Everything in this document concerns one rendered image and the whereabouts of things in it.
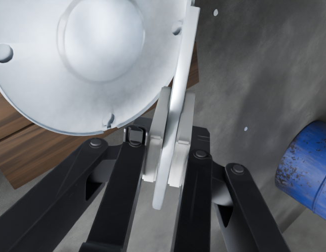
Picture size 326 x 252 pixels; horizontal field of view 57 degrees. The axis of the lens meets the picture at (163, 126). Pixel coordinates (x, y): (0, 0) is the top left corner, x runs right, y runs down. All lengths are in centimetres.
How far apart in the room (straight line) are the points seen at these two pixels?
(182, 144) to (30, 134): 37
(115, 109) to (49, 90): 11
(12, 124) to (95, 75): 14
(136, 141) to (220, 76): 114
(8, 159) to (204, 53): 83
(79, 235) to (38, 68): 94
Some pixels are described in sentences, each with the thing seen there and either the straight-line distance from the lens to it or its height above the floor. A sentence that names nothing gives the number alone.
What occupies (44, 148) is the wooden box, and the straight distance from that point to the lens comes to 52.
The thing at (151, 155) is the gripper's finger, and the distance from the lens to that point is 16.
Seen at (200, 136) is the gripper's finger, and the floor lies 66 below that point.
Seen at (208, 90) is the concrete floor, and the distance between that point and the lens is 126.
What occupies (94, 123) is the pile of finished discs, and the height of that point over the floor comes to 40.
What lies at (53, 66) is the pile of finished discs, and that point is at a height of 40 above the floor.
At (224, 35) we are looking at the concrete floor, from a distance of 122.
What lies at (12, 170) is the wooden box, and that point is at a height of 35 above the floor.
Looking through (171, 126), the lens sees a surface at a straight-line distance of 18.
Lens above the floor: 76
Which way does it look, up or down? 41 degrees down
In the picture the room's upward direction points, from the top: 126 degrees clockwise
